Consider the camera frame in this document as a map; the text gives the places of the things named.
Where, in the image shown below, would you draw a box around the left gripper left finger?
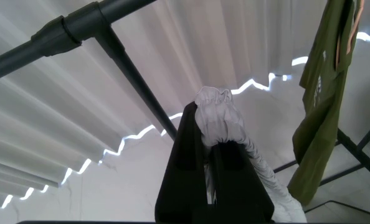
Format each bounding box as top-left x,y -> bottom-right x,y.
154,101 -> 209,222

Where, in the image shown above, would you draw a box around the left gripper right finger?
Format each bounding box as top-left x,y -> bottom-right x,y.
209,141 -> 275,222

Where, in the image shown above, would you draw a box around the pale grey shorts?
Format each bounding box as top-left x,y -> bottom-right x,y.
193,86 -> 308,223

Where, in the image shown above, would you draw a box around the green long-sleeved shirt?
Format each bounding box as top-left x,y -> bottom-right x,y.
287,0 -> 365,207

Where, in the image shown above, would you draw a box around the pink clothes hanger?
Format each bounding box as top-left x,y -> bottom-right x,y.
334,0 -> 366,70

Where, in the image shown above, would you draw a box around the black clothes rack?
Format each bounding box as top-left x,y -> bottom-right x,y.
0,0 -> 370,187

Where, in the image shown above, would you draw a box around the white curtain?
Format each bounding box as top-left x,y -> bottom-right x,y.
0,0 -> 370,208

